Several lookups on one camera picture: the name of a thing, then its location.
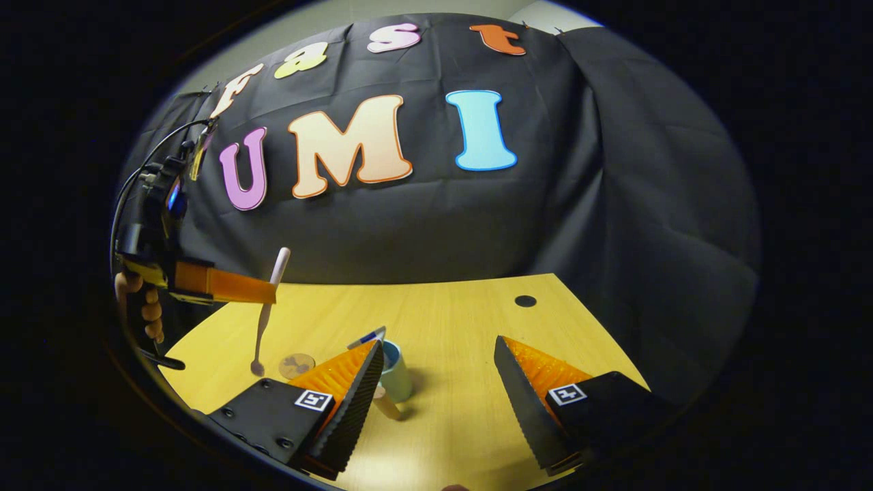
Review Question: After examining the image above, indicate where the pale green cup wooden handle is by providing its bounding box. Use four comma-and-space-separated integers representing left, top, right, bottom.
372, 339, 414, 421

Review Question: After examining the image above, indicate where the white toothbrush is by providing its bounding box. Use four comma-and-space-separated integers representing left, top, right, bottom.
250, 247, 292, 378

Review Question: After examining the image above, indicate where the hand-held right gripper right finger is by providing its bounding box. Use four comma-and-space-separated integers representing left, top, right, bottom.
494, 336, 676, 477

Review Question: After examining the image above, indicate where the black backdrop cloth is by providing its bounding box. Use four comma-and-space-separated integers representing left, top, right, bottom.
119, 12, 761, 410

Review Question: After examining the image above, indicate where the wooden desktop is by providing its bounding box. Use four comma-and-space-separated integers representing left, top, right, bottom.
158, 273, 650, 491

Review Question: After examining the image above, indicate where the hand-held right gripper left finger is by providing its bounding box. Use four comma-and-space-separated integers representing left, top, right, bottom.
208, 339, 385, 481

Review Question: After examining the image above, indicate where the white toothpaste tube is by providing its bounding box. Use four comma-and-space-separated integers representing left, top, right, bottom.
346, 326, 387, 351

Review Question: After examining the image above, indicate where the round brown coaster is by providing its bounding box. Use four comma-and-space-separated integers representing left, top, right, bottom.
278, 353, 317, 381

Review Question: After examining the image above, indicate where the black cable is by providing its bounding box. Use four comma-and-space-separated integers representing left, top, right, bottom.
109, 119, 211, 260

